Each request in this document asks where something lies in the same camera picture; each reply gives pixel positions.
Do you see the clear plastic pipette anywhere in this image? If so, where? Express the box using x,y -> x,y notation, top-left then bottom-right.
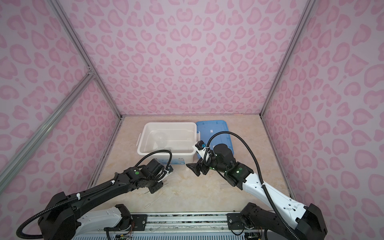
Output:
144,194 -> 163,209

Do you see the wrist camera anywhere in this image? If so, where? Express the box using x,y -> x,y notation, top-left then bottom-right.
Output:
194,140 -> 210,162
161,166 -> 174,181

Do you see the white plastic storage bin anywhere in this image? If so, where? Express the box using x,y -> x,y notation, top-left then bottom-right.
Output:
137,122 -> 198,165

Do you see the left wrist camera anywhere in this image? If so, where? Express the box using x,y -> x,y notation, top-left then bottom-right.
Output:
161,166 -> 174,181

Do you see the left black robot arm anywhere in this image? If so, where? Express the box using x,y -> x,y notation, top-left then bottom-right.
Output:
38,159 -> 173,240

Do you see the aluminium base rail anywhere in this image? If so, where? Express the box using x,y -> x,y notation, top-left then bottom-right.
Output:
55,210 -> 319,240

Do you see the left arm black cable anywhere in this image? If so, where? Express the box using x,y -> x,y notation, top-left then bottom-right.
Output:
16,149 -> 173,240

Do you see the blue plastic bin lid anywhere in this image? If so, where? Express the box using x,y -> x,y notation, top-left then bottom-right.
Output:
196,120 -> 235,155

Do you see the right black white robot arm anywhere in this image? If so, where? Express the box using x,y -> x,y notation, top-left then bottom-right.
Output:
187,141 -> 328,240

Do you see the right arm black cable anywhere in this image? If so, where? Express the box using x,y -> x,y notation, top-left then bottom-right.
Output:
203,131 -> 301,240

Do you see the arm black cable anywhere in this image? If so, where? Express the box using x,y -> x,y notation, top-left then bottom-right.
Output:
16,149 -> 173,240
203,131 -> 301,240

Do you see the clear glass beaker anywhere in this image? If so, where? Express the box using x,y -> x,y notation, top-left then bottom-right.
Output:
152,131 -> 168,149

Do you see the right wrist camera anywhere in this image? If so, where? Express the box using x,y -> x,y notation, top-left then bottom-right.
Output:
194,140 -> 210,162

